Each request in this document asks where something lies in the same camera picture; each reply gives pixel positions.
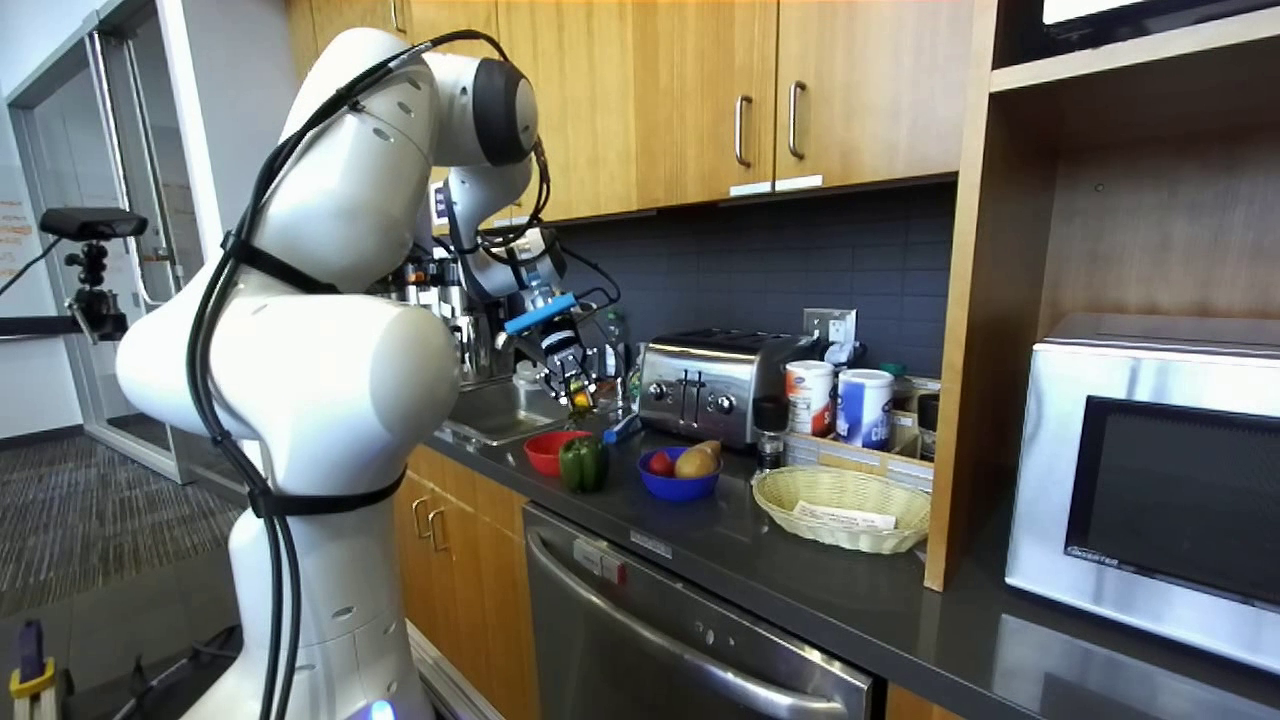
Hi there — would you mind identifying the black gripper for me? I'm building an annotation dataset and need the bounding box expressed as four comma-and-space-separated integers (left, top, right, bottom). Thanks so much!
525, 317, 613, 407

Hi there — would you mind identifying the green pepper toy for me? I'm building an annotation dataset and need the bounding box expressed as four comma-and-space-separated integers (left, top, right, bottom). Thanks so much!
557, 435, 613, 496

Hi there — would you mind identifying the clear hand soap pump bottle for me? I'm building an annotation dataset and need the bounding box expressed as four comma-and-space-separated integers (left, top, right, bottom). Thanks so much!
601, 313, 635, 415

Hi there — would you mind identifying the red plastic bowl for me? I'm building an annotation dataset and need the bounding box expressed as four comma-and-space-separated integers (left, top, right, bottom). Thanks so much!
514, 429, 593, 484

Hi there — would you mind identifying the stainless steel sink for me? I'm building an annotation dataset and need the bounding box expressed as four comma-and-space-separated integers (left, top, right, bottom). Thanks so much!
432, 375, 562, 454

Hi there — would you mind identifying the silver four-slot toaster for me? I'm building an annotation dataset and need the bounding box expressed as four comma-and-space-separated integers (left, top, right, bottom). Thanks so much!
635, 329, 790, 454

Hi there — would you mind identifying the blue plastic bowl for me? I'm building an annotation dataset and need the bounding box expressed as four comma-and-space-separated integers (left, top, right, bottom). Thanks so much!
630, 454, 725, 507

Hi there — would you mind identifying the black-capped spice shaker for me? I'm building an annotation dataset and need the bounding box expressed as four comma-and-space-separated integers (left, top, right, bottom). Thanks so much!
746, 387, 790, 469

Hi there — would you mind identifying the wooden base cabinet under sink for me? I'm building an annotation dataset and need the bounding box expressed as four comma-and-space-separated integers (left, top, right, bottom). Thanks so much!
389, 439, 543, 720

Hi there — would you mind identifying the white and red canister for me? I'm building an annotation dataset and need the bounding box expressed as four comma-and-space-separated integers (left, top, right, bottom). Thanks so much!
781, 355, 841, 439

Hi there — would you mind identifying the stainless steel dishwasher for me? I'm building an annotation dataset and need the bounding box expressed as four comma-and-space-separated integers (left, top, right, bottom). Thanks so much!
519, 500, 886, 720

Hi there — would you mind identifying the white and blue canister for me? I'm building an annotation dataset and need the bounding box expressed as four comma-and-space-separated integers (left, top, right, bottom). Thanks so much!
832, 364, 897, 454

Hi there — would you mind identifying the pale wicker basket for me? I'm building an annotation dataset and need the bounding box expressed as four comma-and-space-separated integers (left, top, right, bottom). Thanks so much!
746, 462, 934, 555

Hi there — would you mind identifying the tall wooden shelf unit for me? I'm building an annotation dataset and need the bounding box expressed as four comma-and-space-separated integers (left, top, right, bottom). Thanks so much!
921, 0, 1280, 591

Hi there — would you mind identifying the stainless steel microwave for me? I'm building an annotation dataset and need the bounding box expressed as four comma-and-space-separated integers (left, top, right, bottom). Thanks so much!
999, 313, 1280, 676

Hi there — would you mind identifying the purple and yellow tool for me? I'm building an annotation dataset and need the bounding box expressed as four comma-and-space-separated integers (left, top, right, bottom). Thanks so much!
2, 618, 63, 720

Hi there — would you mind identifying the white brush blue handle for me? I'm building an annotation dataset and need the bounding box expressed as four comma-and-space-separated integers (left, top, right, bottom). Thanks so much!
594, 411, 642, 454

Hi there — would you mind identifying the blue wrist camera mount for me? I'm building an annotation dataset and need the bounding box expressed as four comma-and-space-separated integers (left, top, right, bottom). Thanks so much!
498, 292, 579, 339

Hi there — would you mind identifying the white wall outlet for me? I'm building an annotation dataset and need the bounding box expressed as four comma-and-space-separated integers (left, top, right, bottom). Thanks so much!
801, 303, 861, 354

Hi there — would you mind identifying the wooden wall cabinet door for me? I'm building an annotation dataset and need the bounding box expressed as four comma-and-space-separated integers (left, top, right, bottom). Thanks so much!
771, 0, 976, 192
395, 0, 639, 228
627, 0, 781, 215

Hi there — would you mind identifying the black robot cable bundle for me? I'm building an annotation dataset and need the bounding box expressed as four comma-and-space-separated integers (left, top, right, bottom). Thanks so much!
179, 29, 550, 720

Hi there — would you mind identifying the black camera on tripod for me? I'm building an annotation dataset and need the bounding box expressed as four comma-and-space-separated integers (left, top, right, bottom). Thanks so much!
37, 204, 150, 343

